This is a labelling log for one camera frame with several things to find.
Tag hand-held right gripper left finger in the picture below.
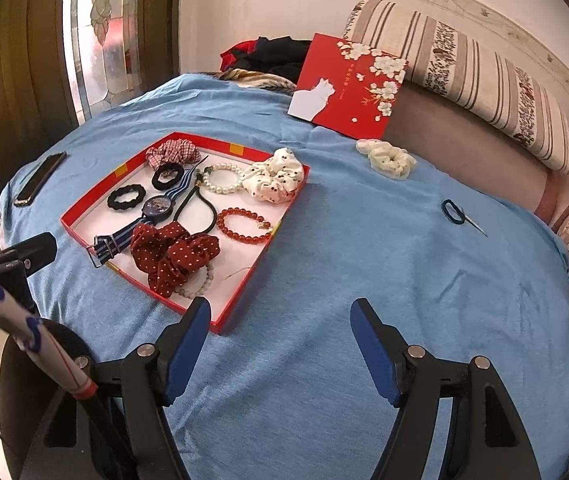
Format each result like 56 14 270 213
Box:
19 297 212 480

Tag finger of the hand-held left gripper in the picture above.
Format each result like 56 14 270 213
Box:
0 259 35 282
0 232 58 267

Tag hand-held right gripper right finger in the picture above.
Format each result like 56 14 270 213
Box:
351 298 540 480

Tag large-bead pearl bracelet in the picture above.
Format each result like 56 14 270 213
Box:
172 262 215 298

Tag red polka dot scrunchie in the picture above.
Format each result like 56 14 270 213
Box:
129 222 221 292

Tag red jewelry box tray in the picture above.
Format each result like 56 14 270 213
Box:
60 132 311 336

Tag wristwatch with striped strap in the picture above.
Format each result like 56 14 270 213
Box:
92 172 200 269

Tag red bead bracelet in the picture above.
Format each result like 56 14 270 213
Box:
217 206 275 245

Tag thick black hair tie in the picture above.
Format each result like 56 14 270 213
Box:
151 162 188 192
107 185 146 211

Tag pearl bracelet with green tassel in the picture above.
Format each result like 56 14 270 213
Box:
192 156 245 194

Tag white rod with blue marks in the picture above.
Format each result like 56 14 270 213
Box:
0 247 99 401

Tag black smartphone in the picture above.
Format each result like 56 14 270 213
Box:
13 151 68 208

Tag blue blanket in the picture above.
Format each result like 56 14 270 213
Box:
0 72 569 480

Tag red checked scrunchie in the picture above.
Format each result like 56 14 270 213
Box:
145 139 200 168

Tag brown curtain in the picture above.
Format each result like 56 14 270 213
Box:
0 0 82 183

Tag plain white scrunchie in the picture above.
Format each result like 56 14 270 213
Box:
355 138 418 179

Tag white printed scrunchie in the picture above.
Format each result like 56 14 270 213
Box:
239 147 306 204

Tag brown sofa backrest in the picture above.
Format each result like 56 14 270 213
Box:
383 80 568 223

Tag stained glass window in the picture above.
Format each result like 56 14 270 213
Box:
62 0 140 126

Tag red floral box lid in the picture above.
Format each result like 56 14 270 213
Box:
287 32 409 141

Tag striped floral bolster cushion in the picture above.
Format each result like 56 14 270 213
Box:
342 0 569 175

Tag dark clothes pile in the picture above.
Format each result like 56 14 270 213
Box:
219 36 315 83

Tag small scissors with dark handle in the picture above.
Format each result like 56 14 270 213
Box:
441 199 489 237

